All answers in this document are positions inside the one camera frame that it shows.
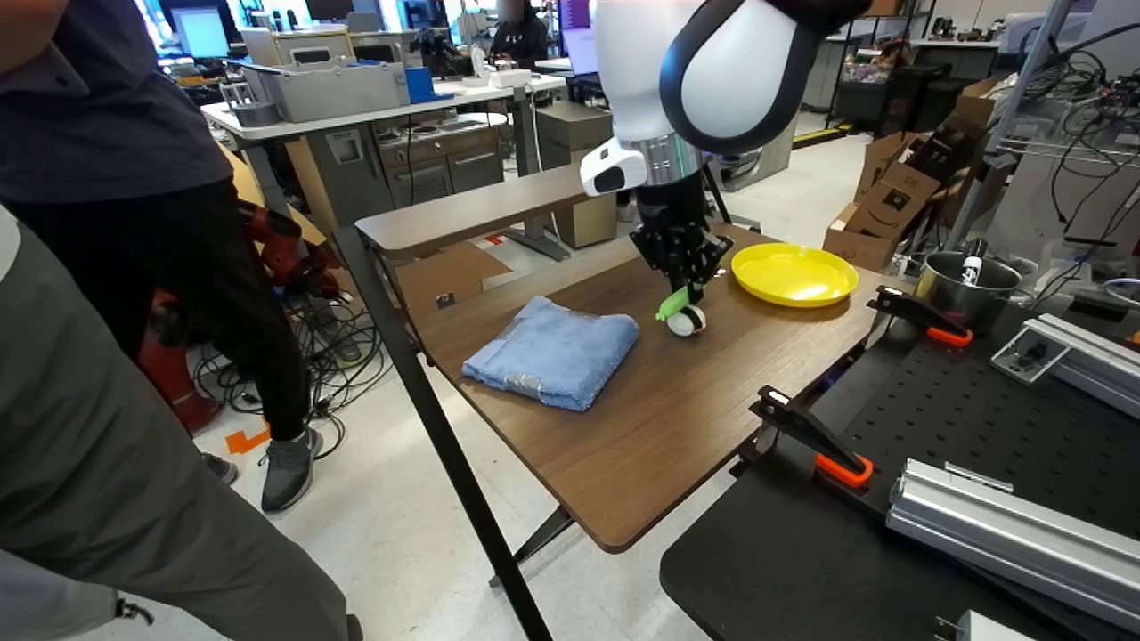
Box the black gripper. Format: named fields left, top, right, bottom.
left=635, top=176, right=730, bottom=313

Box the green handled spoon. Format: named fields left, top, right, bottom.
left=655, top=287, right=701, bottom=326

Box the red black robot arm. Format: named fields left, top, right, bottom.
left=238, top=202, right=341, bottom=298

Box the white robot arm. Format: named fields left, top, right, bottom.
left=581, top=0, right=874, bottom=316

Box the white and black ball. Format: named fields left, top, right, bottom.
left=667, top=308, right=707, bottom=340

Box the yellow plate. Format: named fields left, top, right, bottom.
left=730, top=244, right=859, bottom=309

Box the folded blue towel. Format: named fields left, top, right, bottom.
left=462, top=297, right=641, bottom=415

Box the near black orange clamp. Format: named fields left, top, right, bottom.
left=751, top=384, right=877, bottom=491

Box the black orange clamp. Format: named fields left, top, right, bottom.
left=751, top=384, right=877, bottom=491
left=869, top=287, right=972, bottom=349

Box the raised wooden shelf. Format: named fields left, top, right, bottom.
left=356, top=169, right=586, bottom=258

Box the far black orange clamp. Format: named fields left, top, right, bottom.
left=869, top=287, right=972, bottom=349

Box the cardboard boxes pile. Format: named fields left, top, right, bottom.
left=825, top=79, right=997, bottom=268

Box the metal bowl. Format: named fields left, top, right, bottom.
left=917, top=249, right=1022, bottom=333

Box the person in dark clothes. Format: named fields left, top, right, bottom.
left=0, top=0, right=319, bottom=512

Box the person in grey trousers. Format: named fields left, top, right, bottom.
left=0, top=213, right=365, bottom=641

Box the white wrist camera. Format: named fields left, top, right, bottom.
left=581, top=139, right=648, bottom=198

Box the tangle of black cables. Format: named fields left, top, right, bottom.
left=188, top=288, right=397, bottom=459

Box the far aluminium extrusion rail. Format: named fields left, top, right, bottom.
left=991, top=313, right=1140, bottom=422

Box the aluminium extrusion rail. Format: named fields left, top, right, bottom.
left=991, top=313, right=1140, bottom=422
left=889, top=459, right=1140, bottom=633

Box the near aluminium extrusion rail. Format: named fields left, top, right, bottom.
left=889, top=459, right=1140, bottom=633

